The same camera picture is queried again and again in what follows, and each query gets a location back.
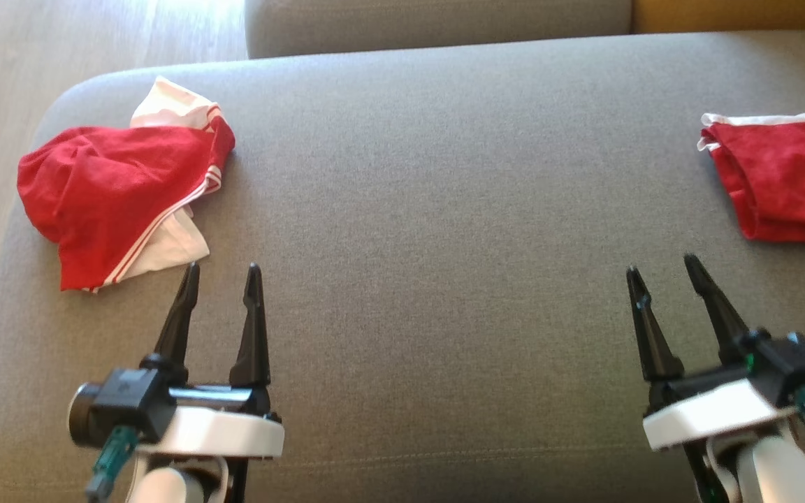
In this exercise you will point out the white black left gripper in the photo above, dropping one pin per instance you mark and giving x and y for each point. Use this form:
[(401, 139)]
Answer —
[(228, 433)]

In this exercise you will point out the large grey sofa chaise cushion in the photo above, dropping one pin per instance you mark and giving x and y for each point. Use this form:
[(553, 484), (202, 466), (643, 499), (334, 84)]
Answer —
[(444, 209)]

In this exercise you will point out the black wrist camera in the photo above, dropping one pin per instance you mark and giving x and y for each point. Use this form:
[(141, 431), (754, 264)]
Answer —
[(130, 402), (797, 367)]

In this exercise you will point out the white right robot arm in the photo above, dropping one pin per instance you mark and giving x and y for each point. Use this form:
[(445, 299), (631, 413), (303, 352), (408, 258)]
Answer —
[(773, 468)]

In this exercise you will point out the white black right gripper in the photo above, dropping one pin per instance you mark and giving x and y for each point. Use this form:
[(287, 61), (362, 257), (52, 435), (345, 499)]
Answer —
[(710, 416)]

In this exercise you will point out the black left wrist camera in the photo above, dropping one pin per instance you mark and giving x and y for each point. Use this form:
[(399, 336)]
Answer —
[(130, 402)]

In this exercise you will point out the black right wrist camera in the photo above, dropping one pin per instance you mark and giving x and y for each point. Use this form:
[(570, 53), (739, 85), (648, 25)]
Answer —
[(797, 367)]

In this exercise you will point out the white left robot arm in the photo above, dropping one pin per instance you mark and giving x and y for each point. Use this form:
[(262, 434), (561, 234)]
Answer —
[(165, 485)]

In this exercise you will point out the plain red garment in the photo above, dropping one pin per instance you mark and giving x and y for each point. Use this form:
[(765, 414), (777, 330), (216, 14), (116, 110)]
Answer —
[(787, 181)]

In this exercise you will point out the grey sofa seat cushion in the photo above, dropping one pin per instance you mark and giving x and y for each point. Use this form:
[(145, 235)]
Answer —
[(437, 24)]

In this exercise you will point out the red garment with white stripes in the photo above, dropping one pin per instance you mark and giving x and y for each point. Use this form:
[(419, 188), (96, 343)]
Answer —
[(109, 181)]

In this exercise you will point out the yellow sofa back cushion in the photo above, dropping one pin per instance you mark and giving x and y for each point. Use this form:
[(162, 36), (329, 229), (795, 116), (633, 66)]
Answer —
[(738, 14)]

